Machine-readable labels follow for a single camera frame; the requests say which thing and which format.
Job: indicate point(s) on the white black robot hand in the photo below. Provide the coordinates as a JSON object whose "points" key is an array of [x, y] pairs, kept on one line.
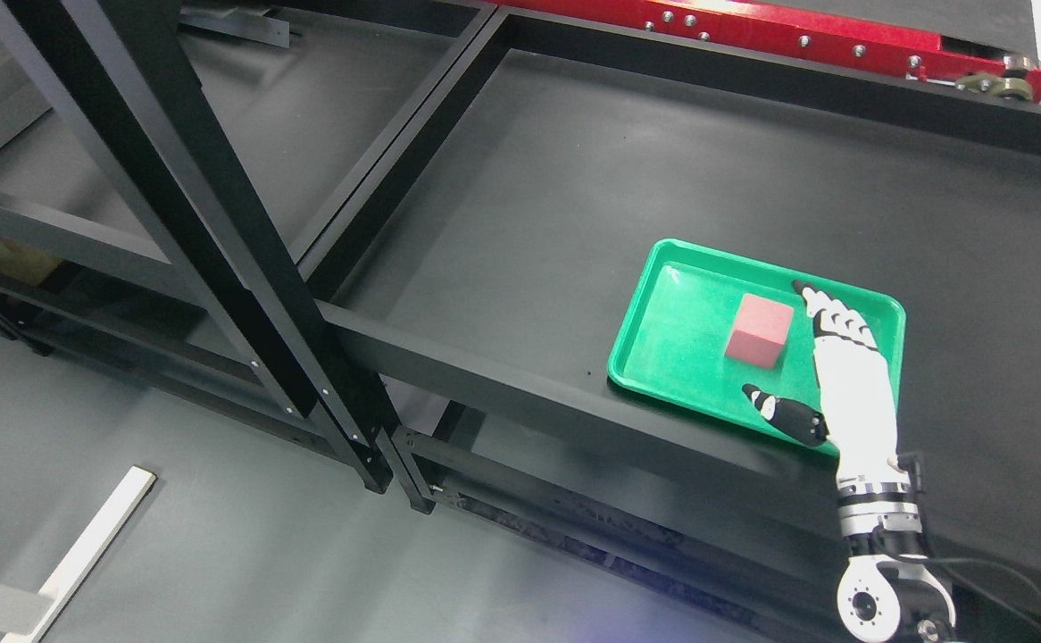
{"points": [[857, 411]]}

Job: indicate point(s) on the pink foam block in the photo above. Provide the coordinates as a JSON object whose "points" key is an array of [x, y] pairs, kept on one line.
{"points": [[759, 332]]}

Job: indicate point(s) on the green plastic tray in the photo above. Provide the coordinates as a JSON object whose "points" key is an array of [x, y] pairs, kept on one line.
{"points": [[671, 343]]}

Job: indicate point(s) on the black metal shelf rack centre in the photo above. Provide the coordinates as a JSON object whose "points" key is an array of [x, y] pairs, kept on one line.
{"points": [[493, 250]]}

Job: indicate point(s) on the black metal shelf rack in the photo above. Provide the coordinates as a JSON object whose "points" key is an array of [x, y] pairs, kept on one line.
{"points": [[493, 250], [115, 72]]}

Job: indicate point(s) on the black metal shelf rack left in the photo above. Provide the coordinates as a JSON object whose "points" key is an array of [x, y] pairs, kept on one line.
{"points": [[115, 72]]}

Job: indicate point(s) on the white table leg base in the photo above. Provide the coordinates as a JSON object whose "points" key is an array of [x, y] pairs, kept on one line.
{"points": [[26, 616]]}

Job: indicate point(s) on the red metal rail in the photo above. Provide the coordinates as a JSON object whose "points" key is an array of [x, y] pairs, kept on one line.
{"points": [[852, 43]]}

